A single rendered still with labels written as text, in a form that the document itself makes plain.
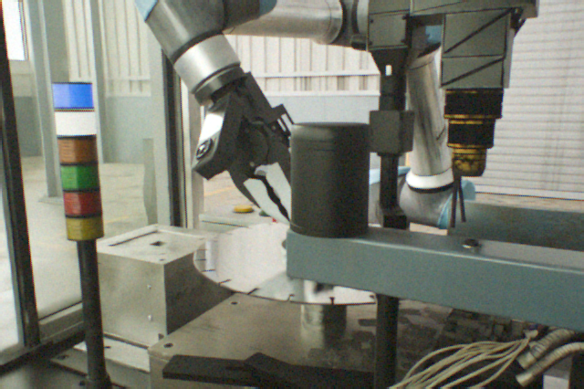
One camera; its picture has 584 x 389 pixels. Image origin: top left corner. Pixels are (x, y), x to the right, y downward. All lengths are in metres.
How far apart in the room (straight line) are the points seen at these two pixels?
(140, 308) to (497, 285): 0.60
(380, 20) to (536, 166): 5.94
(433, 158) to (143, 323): 0.65
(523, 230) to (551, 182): 5.77
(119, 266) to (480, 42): 0.59
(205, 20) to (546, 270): 0.47
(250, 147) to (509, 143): 5.94
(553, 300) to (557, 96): 6.13
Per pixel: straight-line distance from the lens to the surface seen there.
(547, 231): 0.74
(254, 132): 0.60
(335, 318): 0.64
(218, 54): 0.62
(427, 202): 1.11
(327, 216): 0.34
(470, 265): 0.33
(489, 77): 0.53
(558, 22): 6.49
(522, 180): 6.52
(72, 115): 0.63
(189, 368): 0.44
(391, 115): 0.58
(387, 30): 0.59
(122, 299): 0.84
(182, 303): 0.81
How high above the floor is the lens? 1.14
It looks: 12 degrees down
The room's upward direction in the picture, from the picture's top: straight up
